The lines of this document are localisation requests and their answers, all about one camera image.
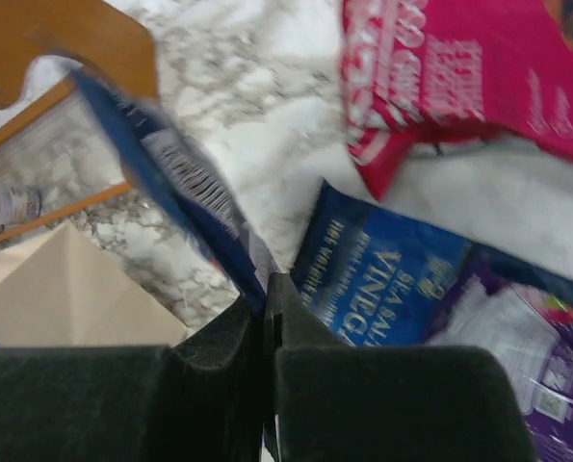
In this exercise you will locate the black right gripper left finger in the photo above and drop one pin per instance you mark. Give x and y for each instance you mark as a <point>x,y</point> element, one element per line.
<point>197,401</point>

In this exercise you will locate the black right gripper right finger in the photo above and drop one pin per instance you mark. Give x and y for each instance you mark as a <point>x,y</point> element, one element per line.
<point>333,402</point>

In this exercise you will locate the blue checkered paper bag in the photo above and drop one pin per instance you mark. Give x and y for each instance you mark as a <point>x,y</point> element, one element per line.
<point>60,290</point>

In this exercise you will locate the blue Kettle chips bag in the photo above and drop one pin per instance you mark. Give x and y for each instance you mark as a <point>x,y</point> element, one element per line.
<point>373,277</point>

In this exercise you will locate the purple snack packet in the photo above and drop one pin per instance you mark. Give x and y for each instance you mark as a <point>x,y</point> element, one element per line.
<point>530,333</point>

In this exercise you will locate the blue Burts chips bag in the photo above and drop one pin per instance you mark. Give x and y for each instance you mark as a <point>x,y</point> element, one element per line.
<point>179,177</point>

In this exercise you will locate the pink Real crisps bag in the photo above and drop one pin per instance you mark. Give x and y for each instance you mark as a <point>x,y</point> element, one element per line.
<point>453,71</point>

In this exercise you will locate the white bottle on shelf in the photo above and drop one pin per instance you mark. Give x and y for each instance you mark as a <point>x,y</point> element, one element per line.
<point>19,204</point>

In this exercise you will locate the wooden tiered shelf rack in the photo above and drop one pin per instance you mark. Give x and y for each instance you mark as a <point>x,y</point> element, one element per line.
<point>99,33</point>

